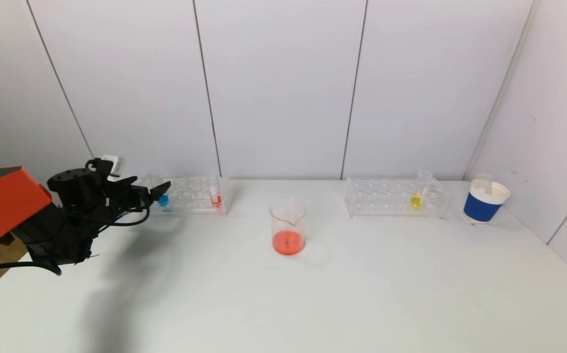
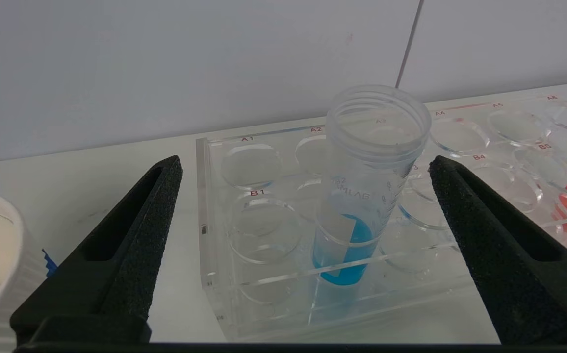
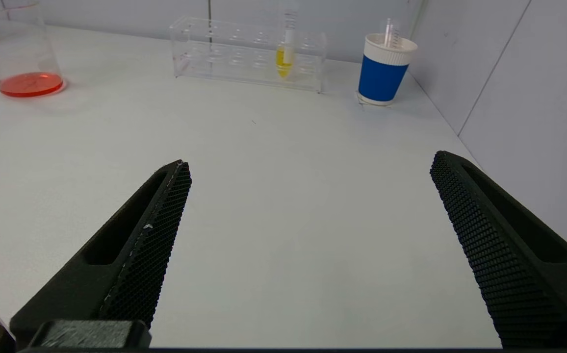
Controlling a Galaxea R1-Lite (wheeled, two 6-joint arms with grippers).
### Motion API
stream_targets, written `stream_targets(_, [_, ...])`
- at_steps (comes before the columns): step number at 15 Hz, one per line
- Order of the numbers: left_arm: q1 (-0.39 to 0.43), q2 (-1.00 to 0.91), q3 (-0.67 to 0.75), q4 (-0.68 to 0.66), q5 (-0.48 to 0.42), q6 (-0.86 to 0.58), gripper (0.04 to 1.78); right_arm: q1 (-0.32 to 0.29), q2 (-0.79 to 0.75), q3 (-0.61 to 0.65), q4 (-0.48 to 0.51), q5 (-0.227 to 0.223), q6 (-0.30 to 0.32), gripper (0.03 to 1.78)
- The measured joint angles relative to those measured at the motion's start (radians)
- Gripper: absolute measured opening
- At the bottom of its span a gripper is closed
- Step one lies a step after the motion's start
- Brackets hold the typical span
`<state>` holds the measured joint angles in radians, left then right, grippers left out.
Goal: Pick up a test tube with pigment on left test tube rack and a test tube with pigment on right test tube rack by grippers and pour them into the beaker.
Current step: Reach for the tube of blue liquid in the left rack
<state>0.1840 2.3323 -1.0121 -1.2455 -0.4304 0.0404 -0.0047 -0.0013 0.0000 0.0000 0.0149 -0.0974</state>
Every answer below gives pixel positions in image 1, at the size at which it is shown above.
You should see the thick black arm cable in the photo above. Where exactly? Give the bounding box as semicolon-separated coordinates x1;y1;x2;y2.
0;261;63;277

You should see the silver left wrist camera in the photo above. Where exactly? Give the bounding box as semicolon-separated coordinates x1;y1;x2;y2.
101;155;127;178

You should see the clear glass beaker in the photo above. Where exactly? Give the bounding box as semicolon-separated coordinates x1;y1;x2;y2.
269;197;308;256

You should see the black camera cable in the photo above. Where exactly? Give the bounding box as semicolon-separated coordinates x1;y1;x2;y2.
82;158;151;229

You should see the test tube with blue liquid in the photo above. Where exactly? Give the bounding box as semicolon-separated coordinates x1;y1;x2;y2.
150;170;171;208

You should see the blue and white paper cup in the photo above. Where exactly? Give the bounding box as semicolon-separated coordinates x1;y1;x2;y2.
463;178;511;226

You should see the test tube with yellow liquid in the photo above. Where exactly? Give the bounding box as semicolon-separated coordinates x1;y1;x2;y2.
409;170;433;210

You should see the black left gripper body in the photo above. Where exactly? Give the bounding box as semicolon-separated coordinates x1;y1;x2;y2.
105;182;154;214

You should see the clear acrylic test tube rack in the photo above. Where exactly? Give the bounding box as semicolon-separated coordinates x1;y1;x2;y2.
344;176;451;219
139;176;232;217

